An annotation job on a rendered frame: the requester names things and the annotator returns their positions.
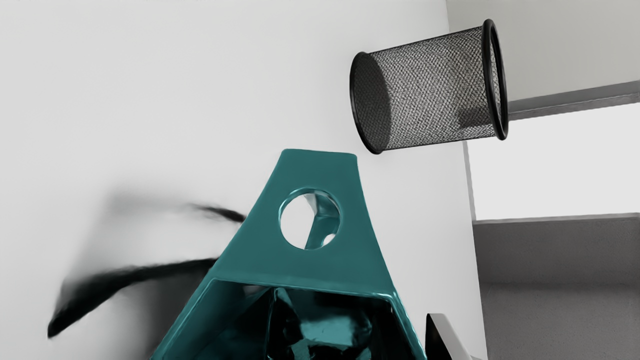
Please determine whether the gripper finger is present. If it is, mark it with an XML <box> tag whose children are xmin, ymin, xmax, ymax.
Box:
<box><xmin>425</xmin><ymin>313</ymin><xmax>474</xmax><ymax>360</ymax></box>

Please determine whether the black mesh pen holder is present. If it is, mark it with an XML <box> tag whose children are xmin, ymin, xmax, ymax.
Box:
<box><xmin>349</xmin><ymin>19</ymin><xmax>510</xmax><ymax>155</ymax></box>

